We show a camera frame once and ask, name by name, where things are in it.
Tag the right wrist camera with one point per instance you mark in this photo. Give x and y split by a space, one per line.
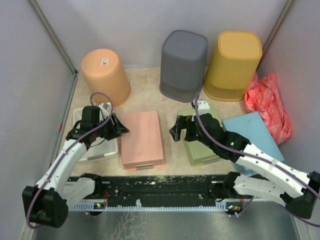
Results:
202 106

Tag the white plastic basket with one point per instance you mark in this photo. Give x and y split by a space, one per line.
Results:
100 149

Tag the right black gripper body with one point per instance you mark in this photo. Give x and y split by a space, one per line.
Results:
192 132

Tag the orange capybara bucket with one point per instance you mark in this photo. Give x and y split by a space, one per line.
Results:
103 71

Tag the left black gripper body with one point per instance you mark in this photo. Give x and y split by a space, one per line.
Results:
109 131

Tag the blue plastic basket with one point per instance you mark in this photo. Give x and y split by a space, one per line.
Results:
252 127

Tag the aluminium rail frame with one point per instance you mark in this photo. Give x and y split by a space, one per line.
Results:
262 220

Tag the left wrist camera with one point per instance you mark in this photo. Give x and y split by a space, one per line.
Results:
105 108

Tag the pink plastic basket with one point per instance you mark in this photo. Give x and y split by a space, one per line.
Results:
142 147

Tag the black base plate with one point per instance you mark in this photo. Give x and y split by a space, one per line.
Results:
163 190

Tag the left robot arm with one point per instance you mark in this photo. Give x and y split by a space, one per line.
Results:
48 202

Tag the red plastic bag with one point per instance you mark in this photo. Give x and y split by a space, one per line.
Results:
263 97

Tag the green plastic basket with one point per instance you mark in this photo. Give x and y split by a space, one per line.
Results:
197 153

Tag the yellow mesh bin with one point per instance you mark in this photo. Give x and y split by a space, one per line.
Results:
232 66

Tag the grey mesh bin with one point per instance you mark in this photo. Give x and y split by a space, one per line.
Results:
183 62

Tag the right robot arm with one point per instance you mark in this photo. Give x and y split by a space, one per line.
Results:
293 189

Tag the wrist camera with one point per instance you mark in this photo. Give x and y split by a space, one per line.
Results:
105 108
202 106

